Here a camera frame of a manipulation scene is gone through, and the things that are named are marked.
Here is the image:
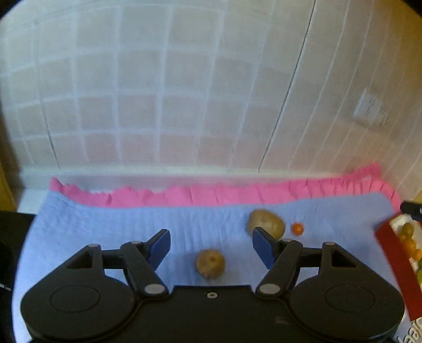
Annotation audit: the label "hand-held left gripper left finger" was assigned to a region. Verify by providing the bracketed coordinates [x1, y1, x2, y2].
[62, 229, 171, 296]

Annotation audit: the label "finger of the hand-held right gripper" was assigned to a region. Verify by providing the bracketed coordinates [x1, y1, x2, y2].
[400, 201, 422, 222]

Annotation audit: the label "small brown kiwi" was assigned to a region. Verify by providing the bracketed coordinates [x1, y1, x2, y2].
[196, 249, 226, 279]

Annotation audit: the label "red box with white inside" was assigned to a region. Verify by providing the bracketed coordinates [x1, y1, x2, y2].
[375, 213, 422, 321]

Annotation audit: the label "white printed package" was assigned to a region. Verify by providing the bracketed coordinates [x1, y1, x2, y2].
[397, 317, 422, 343]

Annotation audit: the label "white wall socket silver frame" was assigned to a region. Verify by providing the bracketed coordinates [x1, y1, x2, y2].
[376, 102, 391, 127]

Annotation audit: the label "brown wooden panel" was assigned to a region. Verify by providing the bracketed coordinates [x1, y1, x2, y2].
[0, 158, 16, 212]

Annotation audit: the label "large brown potato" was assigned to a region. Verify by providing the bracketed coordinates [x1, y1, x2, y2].
[248, 210, 286, 241]

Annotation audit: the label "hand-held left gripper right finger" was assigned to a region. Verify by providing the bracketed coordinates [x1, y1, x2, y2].
[252, 227, 362, 296]

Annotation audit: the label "blue mat with pink frill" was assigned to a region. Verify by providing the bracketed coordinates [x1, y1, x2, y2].
[13, 163, 404, 343]

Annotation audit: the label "dark object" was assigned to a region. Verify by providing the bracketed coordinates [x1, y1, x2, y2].
[0, 209, 37, 343]

